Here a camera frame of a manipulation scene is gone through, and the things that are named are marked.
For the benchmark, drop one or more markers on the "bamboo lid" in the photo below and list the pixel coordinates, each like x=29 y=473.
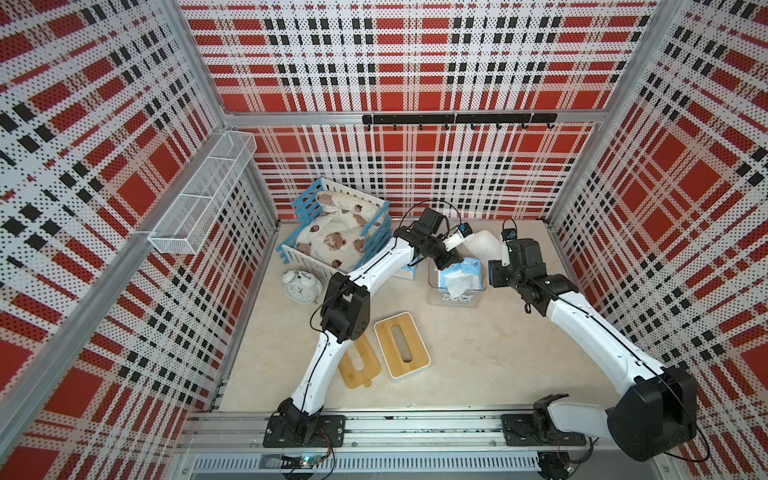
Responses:
x=359 y=365

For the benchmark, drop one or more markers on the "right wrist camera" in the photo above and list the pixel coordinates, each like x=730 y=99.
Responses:
x=509 y=237

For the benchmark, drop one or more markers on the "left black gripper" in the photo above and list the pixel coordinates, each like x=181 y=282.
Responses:
x=450 y=257

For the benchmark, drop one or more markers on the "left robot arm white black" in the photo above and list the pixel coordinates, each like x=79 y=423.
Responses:
x=346 y=309

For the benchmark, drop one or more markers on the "white wire mesh shelf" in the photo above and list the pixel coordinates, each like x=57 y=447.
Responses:
x=185 y=226

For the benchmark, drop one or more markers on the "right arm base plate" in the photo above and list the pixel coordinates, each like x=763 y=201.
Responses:
x=531 y=429

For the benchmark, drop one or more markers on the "blue white slatted crate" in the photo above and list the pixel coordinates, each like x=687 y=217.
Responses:
x=307 y=209

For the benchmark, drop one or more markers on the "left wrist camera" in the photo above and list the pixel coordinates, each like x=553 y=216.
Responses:
x=458 y=236

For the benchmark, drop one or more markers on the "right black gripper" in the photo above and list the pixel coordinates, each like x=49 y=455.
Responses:
x=495 y=273

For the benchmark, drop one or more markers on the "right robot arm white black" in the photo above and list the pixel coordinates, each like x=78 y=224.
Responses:
x=657 y=405

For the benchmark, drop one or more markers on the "white plastic box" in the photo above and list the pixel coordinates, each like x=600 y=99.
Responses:
x=484 y=246

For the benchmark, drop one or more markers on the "blue tissue pack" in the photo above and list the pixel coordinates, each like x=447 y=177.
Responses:
x=461 y=278
x=407 y=272

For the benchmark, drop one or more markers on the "black hook rail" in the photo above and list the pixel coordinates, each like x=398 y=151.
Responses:
x=521 y=119

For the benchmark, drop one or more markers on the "blue tissue pack front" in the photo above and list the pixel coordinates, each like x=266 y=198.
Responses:
x=461 y=278

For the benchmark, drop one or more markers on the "white bamboo-lid tissue box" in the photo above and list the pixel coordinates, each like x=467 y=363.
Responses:
x=402 y=346

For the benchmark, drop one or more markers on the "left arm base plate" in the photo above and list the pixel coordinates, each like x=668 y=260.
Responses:
x=318 y=432

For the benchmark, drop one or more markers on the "white alarm clock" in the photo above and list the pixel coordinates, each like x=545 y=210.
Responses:
x=301 y=286

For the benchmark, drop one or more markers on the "green circuit board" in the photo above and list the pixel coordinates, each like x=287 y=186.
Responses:
x=303 y=462

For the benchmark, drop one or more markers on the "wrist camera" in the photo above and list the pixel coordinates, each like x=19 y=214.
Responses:
x=458 y=236
x=509 y=237

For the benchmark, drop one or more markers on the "bear print cloth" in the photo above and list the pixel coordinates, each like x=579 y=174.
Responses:
x=335 y=236

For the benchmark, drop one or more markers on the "clear plastic tissue box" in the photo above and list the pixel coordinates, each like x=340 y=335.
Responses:
x=440 y=298

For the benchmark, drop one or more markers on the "blue tissue pack rear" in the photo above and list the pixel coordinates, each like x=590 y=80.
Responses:
x=407 y=272

